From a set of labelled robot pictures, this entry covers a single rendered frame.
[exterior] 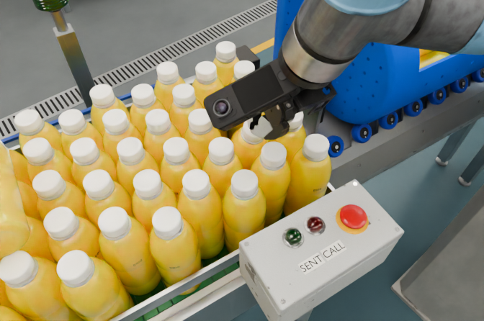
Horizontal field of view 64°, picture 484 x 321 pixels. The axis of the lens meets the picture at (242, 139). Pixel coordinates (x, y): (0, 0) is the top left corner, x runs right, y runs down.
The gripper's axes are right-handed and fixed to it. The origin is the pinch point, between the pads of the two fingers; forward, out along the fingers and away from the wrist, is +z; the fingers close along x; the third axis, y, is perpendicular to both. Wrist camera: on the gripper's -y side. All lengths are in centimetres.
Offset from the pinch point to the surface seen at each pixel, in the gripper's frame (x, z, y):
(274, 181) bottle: -8.6, 2.3, 0.2
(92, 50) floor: 138, 178, 3
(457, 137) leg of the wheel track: -17, 84, 126
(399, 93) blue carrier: -4.3, -1.6, 27.7
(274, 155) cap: -5.5, -1.1, 0.9
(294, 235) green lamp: -16.9, -6.3, -4.4
